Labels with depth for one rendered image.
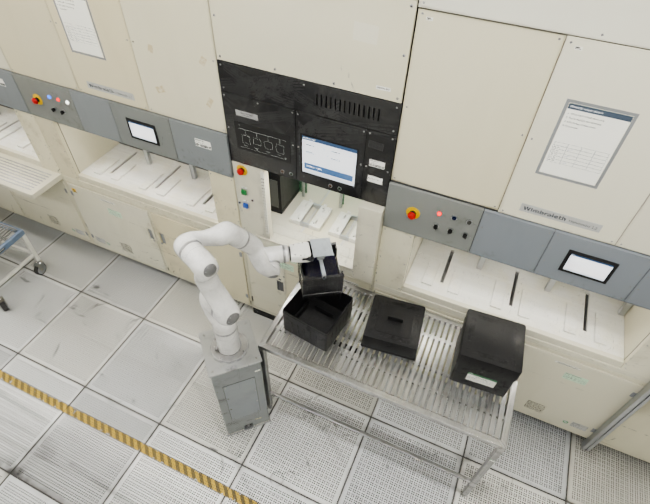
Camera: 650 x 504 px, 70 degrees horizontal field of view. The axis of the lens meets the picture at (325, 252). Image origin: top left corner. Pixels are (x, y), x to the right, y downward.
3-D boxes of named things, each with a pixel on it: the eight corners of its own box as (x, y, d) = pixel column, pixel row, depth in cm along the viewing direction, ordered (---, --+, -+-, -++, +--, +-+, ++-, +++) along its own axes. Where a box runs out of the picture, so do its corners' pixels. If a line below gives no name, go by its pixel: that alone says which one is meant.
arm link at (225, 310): (227, 298, 230) (247, 318, 222) (207, 313, 225) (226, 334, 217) (197, 233, 190) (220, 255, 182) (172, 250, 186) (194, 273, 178)
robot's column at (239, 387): (227, 437, 290) (208, 377, 234) (218, 397, 308) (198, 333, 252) (271, 421, 297) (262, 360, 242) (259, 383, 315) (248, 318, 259)
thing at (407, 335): (360, 346, 249) (362, 332, 240) (372, 303, 269) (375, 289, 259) (414, 361, 244) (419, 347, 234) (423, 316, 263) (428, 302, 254)
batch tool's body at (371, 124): (249, 317, 351) (209, 64, 209) (304, 236, 411) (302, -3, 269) (358, 361, 328) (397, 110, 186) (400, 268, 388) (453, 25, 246)
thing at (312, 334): (310, 294, 272) (310, 275, 259) (352, 316, 262) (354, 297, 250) (282, 328, 255) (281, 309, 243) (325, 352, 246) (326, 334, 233)
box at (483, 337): (447, 380, 237) (459, 354, 218) (456, 335, 255) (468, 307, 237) (505, 399, 231) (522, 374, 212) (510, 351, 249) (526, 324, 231)
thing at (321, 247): (297, 272, 258) (296, 231, 235) (333, 268, 260) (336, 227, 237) (303, 308, 241) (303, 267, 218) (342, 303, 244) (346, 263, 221)
